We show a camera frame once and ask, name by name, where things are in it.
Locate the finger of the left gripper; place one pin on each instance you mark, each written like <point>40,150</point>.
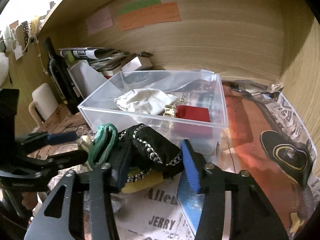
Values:
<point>55,161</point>
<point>57,136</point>

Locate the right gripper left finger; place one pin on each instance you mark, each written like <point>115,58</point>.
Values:
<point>61,216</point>

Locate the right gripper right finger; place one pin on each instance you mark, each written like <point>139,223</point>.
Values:
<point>234,204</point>

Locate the yellow sponge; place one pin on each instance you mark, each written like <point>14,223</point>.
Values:
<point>151,179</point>

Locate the green knitted cloth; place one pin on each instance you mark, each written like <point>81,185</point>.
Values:
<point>104,140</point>

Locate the black cloth with braided trim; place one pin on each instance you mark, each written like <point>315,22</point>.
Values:
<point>140,149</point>

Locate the white mug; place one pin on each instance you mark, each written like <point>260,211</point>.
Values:
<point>43,104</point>

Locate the dark wine bottle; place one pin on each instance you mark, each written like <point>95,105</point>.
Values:
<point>61,77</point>

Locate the red box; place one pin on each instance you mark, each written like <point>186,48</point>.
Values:
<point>192,113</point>

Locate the printed newspaper table mat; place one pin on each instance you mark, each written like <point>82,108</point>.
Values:
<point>265,138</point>

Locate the clear plastic storage box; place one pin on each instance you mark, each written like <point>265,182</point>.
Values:
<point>177,104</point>

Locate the stack of newspapers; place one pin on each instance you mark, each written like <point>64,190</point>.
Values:
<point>106,61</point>

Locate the small white box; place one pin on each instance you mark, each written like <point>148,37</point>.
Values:
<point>136,64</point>

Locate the pink sticky note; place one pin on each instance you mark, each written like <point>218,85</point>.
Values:
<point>99,21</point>

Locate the green sticky note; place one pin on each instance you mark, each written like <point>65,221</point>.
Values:
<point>138,5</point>

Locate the orange sticky note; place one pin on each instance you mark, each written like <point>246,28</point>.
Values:
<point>160,13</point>

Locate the white drawstring pouch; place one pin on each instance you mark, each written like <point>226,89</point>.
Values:
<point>145,101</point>

